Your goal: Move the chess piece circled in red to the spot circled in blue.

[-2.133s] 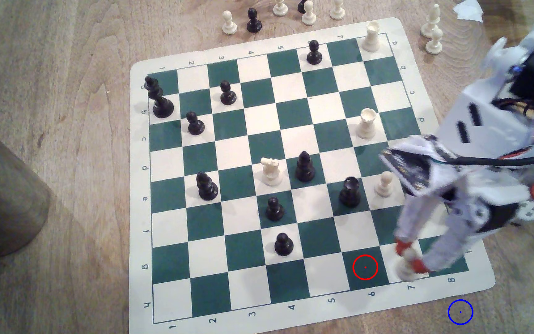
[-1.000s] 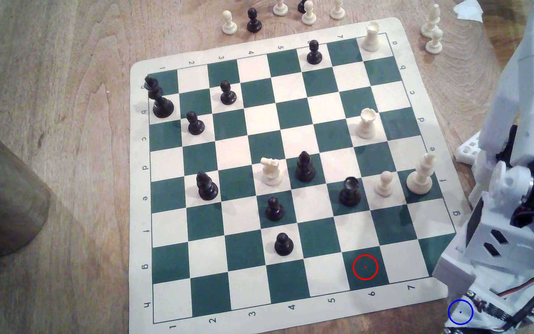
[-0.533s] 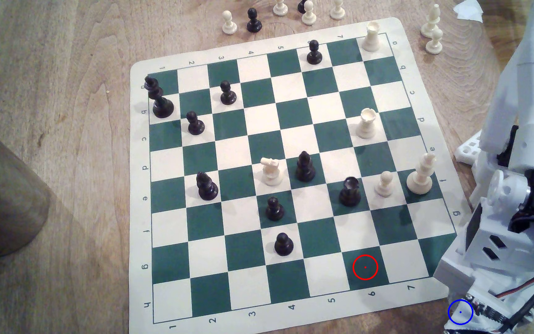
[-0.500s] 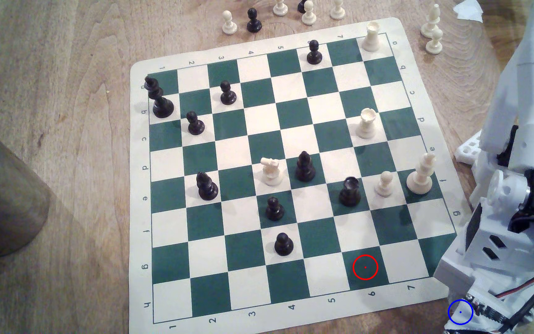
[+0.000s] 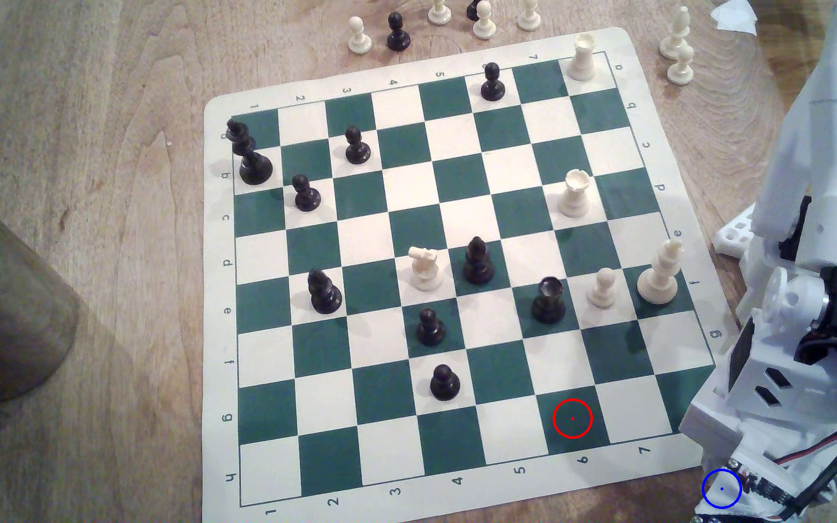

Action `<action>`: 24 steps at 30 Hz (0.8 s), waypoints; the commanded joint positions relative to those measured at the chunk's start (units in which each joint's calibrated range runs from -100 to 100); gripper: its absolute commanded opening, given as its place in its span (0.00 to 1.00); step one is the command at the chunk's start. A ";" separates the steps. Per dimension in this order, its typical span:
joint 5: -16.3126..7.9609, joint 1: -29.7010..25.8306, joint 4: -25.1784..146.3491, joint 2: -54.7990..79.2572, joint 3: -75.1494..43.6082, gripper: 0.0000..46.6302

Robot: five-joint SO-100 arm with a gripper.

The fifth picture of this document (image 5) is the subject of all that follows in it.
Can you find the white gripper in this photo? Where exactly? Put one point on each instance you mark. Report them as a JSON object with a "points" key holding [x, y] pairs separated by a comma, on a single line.
{"points": [[709, 436]]}

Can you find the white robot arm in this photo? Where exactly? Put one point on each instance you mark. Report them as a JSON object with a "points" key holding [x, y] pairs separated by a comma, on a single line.
{"points": [[825, 109]]}

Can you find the white chess king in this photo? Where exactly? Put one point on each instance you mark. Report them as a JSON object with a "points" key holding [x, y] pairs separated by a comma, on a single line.
{"points": [[658, 283]]}

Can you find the white chess pawn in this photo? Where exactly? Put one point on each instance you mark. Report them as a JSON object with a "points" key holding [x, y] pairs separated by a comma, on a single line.
{"points": [[485, 27], [360, 42], [681, 70], [602, 293], [439, 13], [529, 18]]}

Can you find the black chess rook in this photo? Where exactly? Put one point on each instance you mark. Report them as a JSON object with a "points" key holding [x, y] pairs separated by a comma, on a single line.
{"points": [[548, 305]]}

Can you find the white chess rook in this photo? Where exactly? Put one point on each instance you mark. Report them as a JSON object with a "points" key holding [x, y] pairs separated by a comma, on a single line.
{"points": [[583, 62], [575, 197]]}

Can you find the black chess pawn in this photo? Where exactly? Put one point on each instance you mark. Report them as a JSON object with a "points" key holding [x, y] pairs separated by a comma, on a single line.
{"points": [[431, 330], [444, 385], [398, 38], [492, 87], [306, 197], [357, 150]]}

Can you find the black chess bishop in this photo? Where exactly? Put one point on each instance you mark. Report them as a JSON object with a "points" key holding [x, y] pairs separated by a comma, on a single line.
{"points": [[325, 294], [478, 265]]}

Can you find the white chess knight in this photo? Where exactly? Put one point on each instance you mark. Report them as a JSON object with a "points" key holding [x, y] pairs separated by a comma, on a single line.
{"points": [[426, 272]]}

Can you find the white chess bishop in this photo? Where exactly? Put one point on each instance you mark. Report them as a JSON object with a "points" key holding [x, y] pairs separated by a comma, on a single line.
{"points": [[676, 40]]}

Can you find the green white chess mat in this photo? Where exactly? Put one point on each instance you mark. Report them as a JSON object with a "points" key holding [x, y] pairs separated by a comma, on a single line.
{"points": [[404, 181]]}

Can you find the black chess piece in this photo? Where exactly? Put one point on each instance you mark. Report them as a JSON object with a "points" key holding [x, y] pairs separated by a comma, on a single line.
{"points": [[471, 9]]}

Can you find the black chess king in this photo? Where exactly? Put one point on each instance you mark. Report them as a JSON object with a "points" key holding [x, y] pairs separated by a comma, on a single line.
{"points": [[253, 167]]}

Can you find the white crumpled paper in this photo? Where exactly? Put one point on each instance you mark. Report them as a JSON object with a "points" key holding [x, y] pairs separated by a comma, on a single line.
{"points": [[734, 16]]}

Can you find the brown cylinder with label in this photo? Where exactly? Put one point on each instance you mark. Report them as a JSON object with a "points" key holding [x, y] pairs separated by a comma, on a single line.
{"points": [[4, 319]]}

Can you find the camera circuit board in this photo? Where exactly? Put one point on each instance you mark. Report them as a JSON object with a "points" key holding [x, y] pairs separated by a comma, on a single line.
{"points": [[760, 485]]}

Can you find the white perforated plastic bracket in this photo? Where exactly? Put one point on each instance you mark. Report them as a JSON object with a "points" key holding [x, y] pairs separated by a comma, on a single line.
{"points": [[732, 234]]}

